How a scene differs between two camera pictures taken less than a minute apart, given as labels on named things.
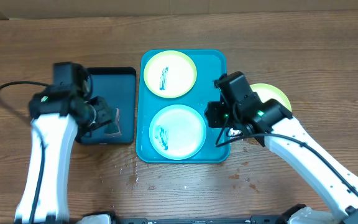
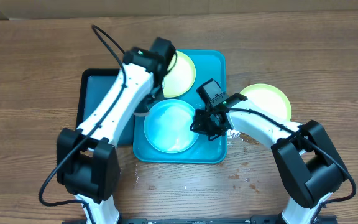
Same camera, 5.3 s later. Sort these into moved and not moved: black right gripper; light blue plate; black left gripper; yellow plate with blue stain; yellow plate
Moved: light blue plate; black right gripper; black left gripper
Not moved: yellow plate; yellow plate with blue stain
